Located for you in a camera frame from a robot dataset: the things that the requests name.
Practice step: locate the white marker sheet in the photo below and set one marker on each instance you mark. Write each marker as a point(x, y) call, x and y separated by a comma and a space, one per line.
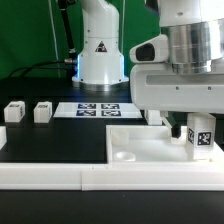
point(96, 110)

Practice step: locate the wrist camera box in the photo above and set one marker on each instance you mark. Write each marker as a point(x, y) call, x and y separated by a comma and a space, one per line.
point(155, 50)

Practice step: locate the white square table top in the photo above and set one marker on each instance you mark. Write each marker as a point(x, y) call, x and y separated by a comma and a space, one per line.
point(141, 145)

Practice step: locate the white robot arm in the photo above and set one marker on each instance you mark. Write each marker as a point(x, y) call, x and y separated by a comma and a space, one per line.
point(180, 70)

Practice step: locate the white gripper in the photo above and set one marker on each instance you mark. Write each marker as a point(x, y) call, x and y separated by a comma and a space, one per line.
point(155, 89)

